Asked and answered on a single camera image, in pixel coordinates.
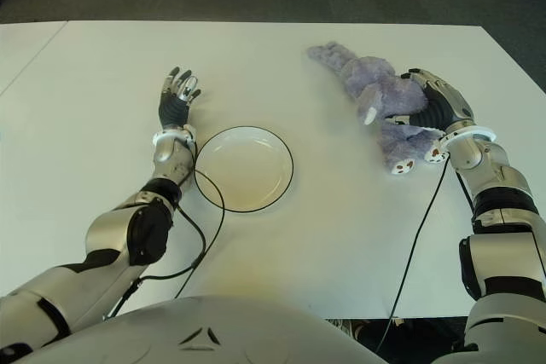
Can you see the white plate with black rim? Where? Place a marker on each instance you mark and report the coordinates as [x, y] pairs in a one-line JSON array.
[[245, 172]]

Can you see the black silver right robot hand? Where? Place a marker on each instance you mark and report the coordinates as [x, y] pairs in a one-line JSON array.
[[448, 104]]

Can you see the silver robot torso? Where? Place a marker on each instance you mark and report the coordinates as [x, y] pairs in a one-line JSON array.
[[200, 334]]

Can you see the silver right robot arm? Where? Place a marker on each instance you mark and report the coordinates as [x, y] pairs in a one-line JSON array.
[[503, 253]]

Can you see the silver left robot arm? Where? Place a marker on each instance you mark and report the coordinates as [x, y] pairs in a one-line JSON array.
[[111, 227]]

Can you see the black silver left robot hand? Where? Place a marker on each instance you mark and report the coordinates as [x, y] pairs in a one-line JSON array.
[[172, 110]]

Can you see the purple plush bunny doll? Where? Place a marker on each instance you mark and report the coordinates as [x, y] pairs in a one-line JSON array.
[[384, 91]]

